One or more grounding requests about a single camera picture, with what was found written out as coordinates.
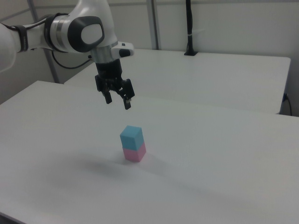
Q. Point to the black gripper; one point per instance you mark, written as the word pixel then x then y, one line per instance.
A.
pixel 109 68

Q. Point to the blue cube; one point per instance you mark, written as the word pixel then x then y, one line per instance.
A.
pixel 131 138

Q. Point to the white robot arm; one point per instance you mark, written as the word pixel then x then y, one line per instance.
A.
pixel 60 35

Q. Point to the pink cube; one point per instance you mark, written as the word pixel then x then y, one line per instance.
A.
pixel 134 154

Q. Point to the white side table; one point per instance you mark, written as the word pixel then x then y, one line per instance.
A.
pixel 210 79

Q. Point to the black pole with base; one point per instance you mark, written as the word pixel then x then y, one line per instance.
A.
pixel 189 25

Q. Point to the grey metal frame post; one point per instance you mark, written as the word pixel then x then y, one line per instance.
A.
pixel 53 70
pixel 154 23

